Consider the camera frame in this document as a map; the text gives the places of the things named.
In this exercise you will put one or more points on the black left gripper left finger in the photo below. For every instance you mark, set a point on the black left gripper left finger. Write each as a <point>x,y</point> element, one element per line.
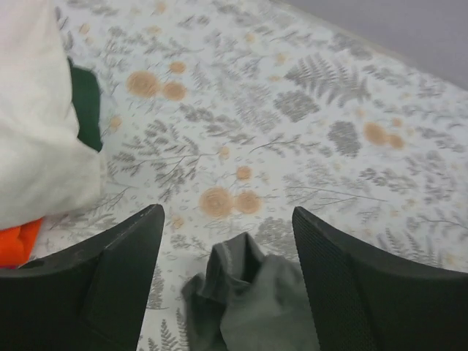
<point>89,296</point>

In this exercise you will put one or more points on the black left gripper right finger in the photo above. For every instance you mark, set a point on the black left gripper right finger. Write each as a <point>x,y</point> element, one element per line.
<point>364,298</point>

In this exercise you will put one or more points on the grey t shirt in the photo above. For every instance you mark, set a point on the grey t shirt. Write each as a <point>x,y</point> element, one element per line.
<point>247,300</point>

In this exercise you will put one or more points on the folded orange t shirt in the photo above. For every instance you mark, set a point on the folded orange t shirt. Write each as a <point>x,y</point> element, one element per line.
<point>16,244</point>

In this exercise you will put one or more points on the folded white t shirt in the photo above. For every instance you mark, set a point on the folded white t shirt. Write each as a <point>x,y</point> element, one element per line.
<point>45,168</point>

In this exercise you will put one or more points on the folded dark green t shirt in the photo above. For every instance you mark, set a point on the folded dark green t shirt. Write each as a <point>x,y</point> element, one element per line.
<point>86,101</point>

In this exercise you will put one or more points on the floral patterned table mat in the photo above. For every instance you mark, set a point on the floral patterned table mat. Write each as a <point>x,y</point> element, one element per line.
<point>231,113</point>

